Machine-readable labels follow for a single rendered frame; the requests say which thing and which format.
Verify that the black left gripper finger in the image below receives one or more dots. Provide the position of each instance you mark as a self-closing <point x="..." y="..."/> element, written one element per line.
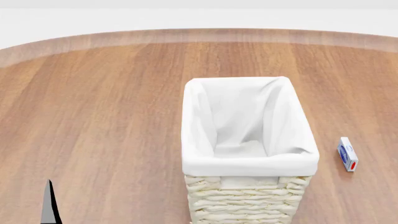
<point x="49" y="207"/>

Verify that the white-lined woven wicker basket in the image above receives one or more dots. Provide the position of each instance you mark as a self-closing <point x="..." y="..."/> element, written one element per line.
<point x="248" y="163"/>

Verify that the small white blue carton box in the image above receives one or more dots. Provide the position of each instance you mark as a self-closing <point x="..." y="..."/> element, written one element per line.
<point x="348" y="155"/>

